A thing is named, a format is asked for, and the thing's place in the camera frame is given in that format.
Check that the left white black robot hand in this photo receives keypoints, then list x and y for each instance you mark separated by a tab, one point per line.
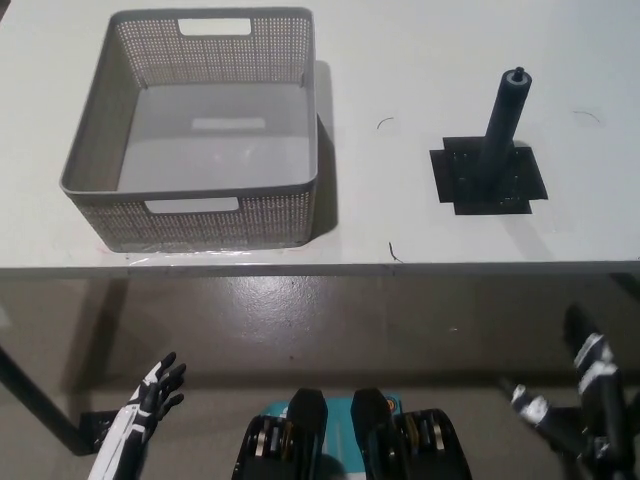
150	395

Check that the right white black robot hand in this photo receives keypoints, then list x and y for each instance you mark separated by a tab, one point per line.
597	375

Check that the dark grey cylinder peg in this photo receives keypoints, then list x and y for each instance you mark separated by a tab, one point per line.
500	130

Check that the clear tape strip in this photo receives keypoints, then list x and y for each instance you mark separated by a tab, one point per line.
200	254

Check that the black teal robot body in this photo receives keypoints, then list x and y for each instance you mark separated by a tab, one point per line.
310	415

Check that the grey perforated plastic basket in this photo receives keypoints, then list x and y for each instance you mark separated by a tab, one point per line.
200	150

